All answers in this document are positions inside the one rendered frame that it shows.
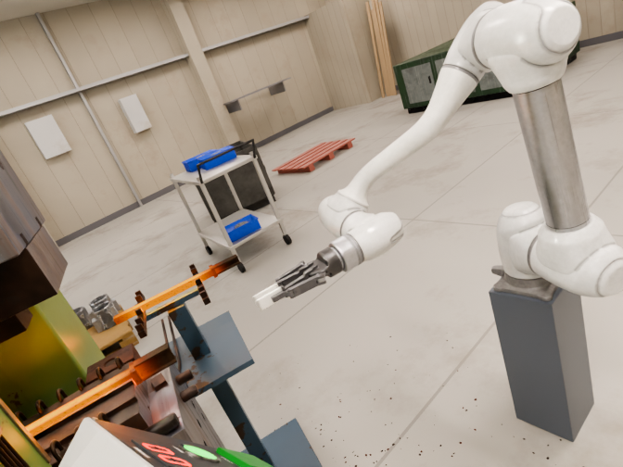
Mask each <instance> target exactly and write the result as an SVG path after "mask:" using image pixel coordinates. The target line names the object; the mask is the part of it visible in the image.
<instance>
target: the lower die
mask: <svg viewBox="0 0 623 467"><path fill-rule="evenodd" d="M131 362H132V361H130V362H128V363H126V364H125V365H123V366H121V367H122V368H121V369H120V370H119V369H117V370H115V371H113V372H110V373H109V374H107V375H105V376H103V379H102V380H99V379H98V380H96V381H94V382H93V383H91V384H89V385H87V386H86V387H84V388H83V391H80V390H78V391H77V392H75V393H73V394H71V395H70V396H68V397H66V398H63V401H62V402H61V403H60V402H57V403H55V404H54V405H52V406H50V407H48V408H47V409H45V410H43V413H41V414H39V413H37V414H35V415H33V416H32V417H31V418H29V419H27V420H25V421H23V422H22V424H23V425H24V426H27V425H29V424H31V423H33V422H35V421H37V420H38V419H40V418H42V417H44V416H45V415H46V414H48V413H50V412H52V411H53V410H56V409H58V408H59V407H61V406H63V405H65V404H67V403H68V402H70V401H72V400H74V399H75V398H77V397H79V396H81V395H82V394H84V393H86V392H88V391H89V390H91V389H93V388H95V387H96V386H98V385H101V384H103V383H104V382H106V381H107V380H109V379H110V378H112V377H114V376H116V375H118V374H119V373H121V372H124V371H125V370H127V369H129V363H131ZM148 407H149V408H148ZM149 409H150V403H149V396H148V390H147V383H146V381H144V382H143V383H141V384H139V385H137V384H136V382H135V381H134V380H133V378H131V379H129V380H127V381H126V382H124V383H122V384H120V385H118V386H116V387H114V388H113V389H111V390H109V391H108V392H107V393H105V394H103V395H101V396H100V397H98V398H95V399H94V400H92V401H90V402H88V403H87V404H85V405H83V406H81V407H80V408H79V409H77V410H75V411H73V412H71V413H69V414H68V415H66V416H64V417H62V418H61V419H59V420H57V421H55V422H54V423H51V424H49V425H48V426H47V427H45V428H44V429H42V430H40V431H38V432H37V433H35V434H33V435H32V436H33V437H34V439H35V440H36V441H37V442H38V443H39V445H40V446H41V447H42V448H43V449H44V451H45V452H46V453H47V454H48V456H49V457H50V458H51V461H50V465H51V466H52V467H58V466H59V463H58V462H57V460H56V459H55V458H54V457H53V455H52V453H51V451H50V447H49V446H50V442H51V441H52V440H54V439H55V440H57V441H58V442H59V443H60V444H61V445H62V446H63V448H64V449H63V450H61V451H60V450H59V449H58V448H57V447H56V446H55V449H56V452H57V454H58V455H59V456H60V457H61V459H63V457H64V455H65V454H66V452H67V450H68V448H69V446H70V443H71V441H72V439H73V438H74V436H75V434H74V428H75V427H76V426H77V425H81V423H82V421H83V419H84V418H87V417H88V418H93V417H95V418H97V415H98V413H99V412H104V413H105V414H106V415H107V417H108V419H109V420H110V423H115V424H119V425H124V426H128V427H132V428H135V429H139V430H145V429H147V427H149V426H151V425H152V424H153V421H152V415H151V409H150V410H149ZM97 419H98V418H97Z"/></svg>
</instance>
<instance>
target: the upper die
mask: <svg viewBox="0 0 623 467"><path fill-rule="evenodd" d="M67 266H68V262H67V261H66V260H65V258H64V257H63V255H62V253H61V252H60V250H59V249H58V247H57V245H56V244H55V242H54V241H53V239H52V238H51V236H50V235H49V233H48V231H47V230H46V228H45V227H44V226H43V225H42V226H41V228H40V229H39V230H38V231H37V233H36V234H35V235H34V237H33V238H32V240H31V241H30V242H29V244H28V245H26V247H25V248H24V249H23V250H22V252H21V253H20V254H19V255H18V256H17V257H15V258H13V259H10V260H8V261H5V262H3V263H1V264H0V322H1V321H3V320H6V319H8V318H10V317H12V316H14V315H16V314H18V313H20V312H22V311H24V310H25V309H28V308H30V307H32V306H34V305H37V304H39V303H41V302H43V301H45V300H47V299H48V298H50V297H53V296H55V295H57V294H58V291H59V288H60V286H61V283H62V280H63V277H64V274H65V271H66V269H67Z"/></svg>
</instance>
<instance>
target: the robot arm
mask: <svg viewBox="0 0 623 467"><path fill-rule="evenodd" d="M580 34H581V18H580V14H579V12H578V10H577V9H576V7H575V6H574V5H573V4H572V3H570V2H568V1H566V0H516V1H513V2H510V3H507V4H503V3H501V2H498V1H489V2H486V3H484V4H482V5H481V6H479V7H478V8H477V9H476V10H475V11H474V12H473V13H472V14H471V15H470V16H469V18H468V19H467V20H466V21H465V23H464V25H463V26H462V28H461V29H460V30H459V32H458V34H457V36H456V37H455V39H454V41H453V43H452V45H451V48H450V49H449V51H448V54H447V56H446V58H445V61H444V63H443V66H442V68H441V70H440V73H439V77H438V81H437V84H436V87H435V90H434V92H433V94H432V97H431V100H430V102H429V105H428V107H427V109H426V111H425V113H424V114H423V116H422V117H421V118H420V120H419V121H417V122H416V123H415V125H414V126H413V127H412V128H411V129H410V130H408V131H407V132H406V133H404V134H403V135H402V136H401V137H400V138H398V139H397V140H396V141H395V142H393V143H392V144H391V145H389V146H388V147H387V148H386V149H384V150H383V151H382V152H381V153H379V154H378V155H377V156H376V157H375V158H373V159H372V160H371V161H369V162H368V163H367V164H366V165H365V166H364V167H363V168H362V169H361V170H360V171H359V172H358V173H357V174H356V176H355V177H354V178H353V180H352V181H351V182H350V184H349V185H348V186H347V187H346V188H344V189H342V190H338V191H337V193H336V194H335V195H333V196H328V197H326V198H325V199H324V200H323V201H322V202H321V203H320V205H319V208H318V215H319V218H320V221H321V223H322V224H323V226H324V227H325V228H326V229H327V230H328V231H329V232H330V233H331V234H333V235H334V236H335V237H337V239H336V240H334V241H332V242H331V243H329V245H328V247H327V248H325V249H323V250H321V251H319V252H318V253H317V258H316V260H313V261H310V262H309V263H305V262H304V260H303V261H301V262H300V263H299V264H298V265H297V266H295V267H293V268H292V269H290V270H289V271H287V272H285V273H283V274H282V275H280V276H279V277H277V278H276V279H275V284H273V285H272V286H270V287H268V288H266V289H265V290H263V291H261V292H259V293H258V294H257V295H255V296H253V299H254V301H255V304H256V306H257V307H259V308H260V310H264V309H266V308H268V307H270V306H271V305H272V304H274V303H276V302H277V301H279V300H281V299H283V298H284V297H290V298H294V297H297V296H299V295H301V294H303V293H305V292H307V291H309V290H311V289H313V288H314V287H316V286H318V285H322V284H326V279H325V277H326V276H328V277H334V276H335V275H337V274H339V273H341V272H342V271H343V272H347V271H349V270H351V269H353V268H355V267H356V266H358V265H360V264H362V263H363V262H365V261H367V260H372V259H375V258H377V257H379V256H381V255H383V254H384V253H386V252H387V251H389V250H390V249H391V248H392V247H394V246H395V245H396V244H397V243H398V242H399V241H400V240H401V239H402V237H403V235H404V227H403V224H402V222H401V219H400V218H399V217H398V216H397V214H395V213H394V212H380V213H378V214H373V213H367V210H368V207H369V206H368V203H367V194H368V192H369V190H370V188H371V186H372V185H373V183H374V182H375V181H376V180H377V179H378V178H380V177H381V176H382V175H384V174H385V173H386V172H388V171H389V170H391V169H393V168H394V167H396V166H397V165H398V164H400V163H401V162H403V160H405V159H406V158H408V157H409V156H411V155H412V154H414V153H415V152H417V151H418V150H419V149H421V148H422V147H424V146H425V145H426V144H428V143H429V142H430V141H431V140H432V139H434V138H435V137H436V136H437V135H438V134H439V133H440V132H441V130H442V129H443V128H444V127H445V126H446V125H447V123H448V122H449V121H450V119H451V118H452V117H453V115H454V114H455V112H456V111H457V110H458V108H459V107H460V106H461V104H462V103H463V102H464V101H465V99H466V98H467V97H468V96H469V95H470V94H471V93H472V91H473V90H474V89H475V88H476V86H477V84H478V83H479V81H480V80H481V78H482V77H483V76H484V74H485V73H486V72H491V71H493V73H494V74H495V75H496V77H497V78H498V80H499V81H500V83H501V84H502V87H503V88H504V89H505V90H506V91H507V92H508V93H510V94H512V95H513V99H514V102H515V109H516V112H517V116H518V119H519V123H520V127H521V131H522V134H523V137H524V141H525V145H526V149H527V152H528V158H529V162H530V166H531V169H532V173H533V177H534V180H535V184H536V187H537V191H538V195H539V199H540V205H539V204H536V203H534V202H530V201H523V202H518V203H514V204H512V205H510V206H508V207H506V208H505V209H504V210H503V212H502V213H501V215H500V217H499V219H498V223H497V228H496V235H497V243H498V248H499V253H500V257H501V261H502V265H495V266H492V269H491V272H492V273H493V274H496V275H499V276H501V277H502V278H501V280H500V281H499V282H497V283H496V284H494V285H493V290H494V291H496V292H506V293H511V294H516V295H520V296H525V297H534V298H537V299H539V300H542V301H551V300H552V299H553V294H554V292H555V291H556V290H557V288H558V287H561V288H563V289H565V290H566V291H569V292H571V293H574V294H576V295H580V296H584V297H609V296H613V295H616V294H618V293H619V292H621V291H622V290H623V248H622V247H621V246H617V242H616V241H615V239H614V238H613V236H612V235H611V234H610V233H609V231H608V229H607V228H606V226H605V224H604V221H603V220H602V219H601V218H599V217H597V216H596V215H594V214H592V213H590V211H589V206H588V202H587V197H586V193H585V188H584V184H583V180H582V175H581V170H580V166H579V158H578V153H577V149H576V145H575V140H574V135H573V131H572V127H571V122H570V118H569V113H568V109H567V104H566V96H565V92H564V87H563V83H562V78H561V77H562V76H563V75H564V73H565V71H566V65H567V59H568V55H569V54H570V53H571V52H572V51H573V49H574V48H575V46H576V44H577V42H578V40H579V37H580Z"/></svg>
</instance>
